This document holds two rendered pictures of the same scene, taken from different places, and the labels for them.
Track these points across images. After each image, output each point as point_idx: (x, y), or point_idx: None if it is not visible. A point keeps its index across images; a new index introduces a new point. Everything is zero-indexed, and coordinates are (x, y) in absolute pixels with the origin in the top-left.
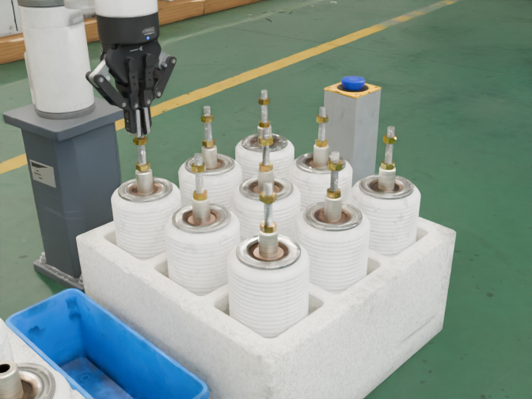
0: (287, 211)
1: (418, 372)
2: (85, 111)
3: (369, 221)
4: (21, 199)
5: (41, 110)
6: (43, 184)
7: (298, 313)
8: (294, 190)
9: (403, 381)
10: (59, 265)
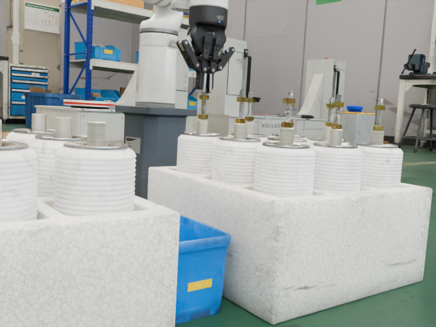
0: None
1: (401, 296)
2: (168, 105)
3: (363, 164)
4: None
5: (140, 101)
6: None
7: (305, 190)
8: (307, 142)
9: (388, 298)
10: None
